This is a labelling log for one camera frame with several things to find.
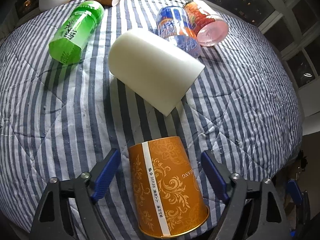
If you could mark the blue orange printed cup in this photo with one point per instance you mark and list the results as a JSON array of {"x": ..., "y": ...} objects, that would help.
[{"x": 174, "y": 26}]

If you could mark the white window frame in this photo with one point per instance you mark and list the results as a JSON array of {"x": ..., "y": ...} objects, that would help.
[{"x": 283, "y": 10}]

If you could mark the white paper cup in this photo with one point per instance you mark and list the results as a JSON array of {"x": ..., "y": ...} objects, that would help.
[{"x": 154, "y": 68}]

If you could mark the green paper cup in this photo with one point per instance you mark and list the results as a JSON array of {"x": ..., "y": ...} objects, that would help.
[{"x": 71, "y": 38}]

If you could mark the orange gold patterned paper cup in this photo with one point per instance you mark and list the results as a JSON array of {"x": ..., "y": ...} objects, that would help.
[{"x": 168, "y": 199}]

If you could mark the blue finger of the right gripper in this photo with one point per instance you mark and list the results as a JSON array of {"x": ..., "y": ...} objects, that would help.
[{"x": 294, "y": 191}]

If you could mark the red pink printed cup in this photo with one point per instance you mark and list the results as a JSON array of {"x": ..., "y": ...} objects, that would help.
[{"x": 209, "y": 27}]

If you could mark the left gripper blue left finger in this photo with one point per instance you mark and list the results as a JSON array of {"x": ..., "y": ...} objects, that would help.
[{"x": 103, "y": 173}]

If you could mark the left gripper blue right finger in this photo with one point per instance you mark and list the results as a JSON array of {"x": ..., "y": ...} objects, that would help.
[{"x": 218, "y": 176}]

